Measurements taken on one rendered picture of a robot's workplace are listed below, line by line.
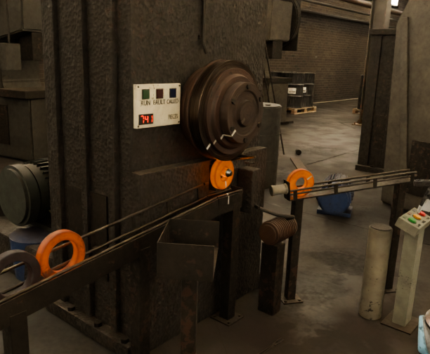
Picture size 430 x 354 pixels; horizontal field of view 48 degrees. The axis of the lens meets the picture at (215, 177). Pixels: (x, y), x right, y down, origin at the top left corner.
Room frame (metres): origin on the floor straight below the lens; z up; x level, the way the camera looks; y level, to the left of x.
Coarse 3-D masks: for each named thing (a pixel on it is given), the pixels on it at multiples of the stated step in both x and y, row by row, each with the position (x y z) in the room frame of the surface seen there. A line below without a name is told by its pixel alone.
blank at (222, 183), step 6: (216, 162) 2.24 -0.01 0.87; (222, 162) 2.25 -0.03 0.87; (228, 162) 2.29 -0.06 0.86; (216, 168) 2.22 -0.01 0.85; (222, 168) 2.25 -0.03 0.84; (228, 168) 2.29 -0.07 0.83; (210, 174) 2.22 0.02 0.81; (216, 174) 2.22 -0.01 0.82; (210, 180) 2.23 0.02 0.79; (216, 180) 2.22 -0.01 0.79; (222, 180) 2.27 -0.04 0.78; (228, 180) 2.29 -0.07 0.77; (216, 186) 2.22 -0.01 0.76; (222, 186) 2.25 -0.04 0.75
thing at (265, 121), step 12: (264, 108) 4.92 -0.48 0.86; (276, 108) 5.00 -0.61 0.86; (264, 120) 4.92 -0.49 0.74; (276, 120) 5.01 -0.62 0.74; (264, 132) 4.93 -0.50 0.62; (276, 132) 5.03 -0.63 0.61; (264, 144) 4.93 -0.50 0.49; (276, 144) 5.04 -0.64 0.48; (276, 156) 5.06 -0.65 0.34; (276, 168) 5.09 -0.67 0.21; (276, 180) 5.14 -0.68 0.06
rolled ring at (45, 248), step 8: (56, 232) 1.56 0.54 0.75; (64, 232) 1.57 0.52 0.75; (72, 232) 1.60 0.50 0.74; (48, 240) 1.53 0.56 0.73; (56, 240) 1.54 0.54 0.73; (72, 240) 1.59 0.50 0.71; (80, 240) 1.62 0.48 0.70; (40, 248) 1.52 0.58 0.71; (48, 248) 1.52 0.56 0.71; (80, 248) 1.62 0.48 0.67; (40, 256) 1.50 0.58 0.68; (48, 256) 1.52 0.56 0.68; (72, 256) 1.62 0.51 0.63; (80, 256) 1.62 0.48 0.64; (40, 264) 1.49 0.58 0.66; (48, 264) 1.52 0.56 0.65; (72, 264) 1.60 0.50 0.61; (48, 272) 1.52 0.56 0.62; (56, 272) 1.55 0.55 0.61
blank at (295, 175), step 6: (294, 174) 2.53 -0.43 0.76; (300, 174) 2.54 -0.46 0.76; (306, 174) 2.55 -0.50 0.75; (288, 180) 2.53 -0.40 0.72; (294, 180) 2.53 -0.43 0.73; (306, 180) 2.55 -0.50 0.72; (312, 180) 2.56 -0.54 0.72; (294, 186) 2.53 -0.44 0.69; (306, 186) 2.55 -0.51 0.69; (312, 186) 2.56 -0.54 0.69
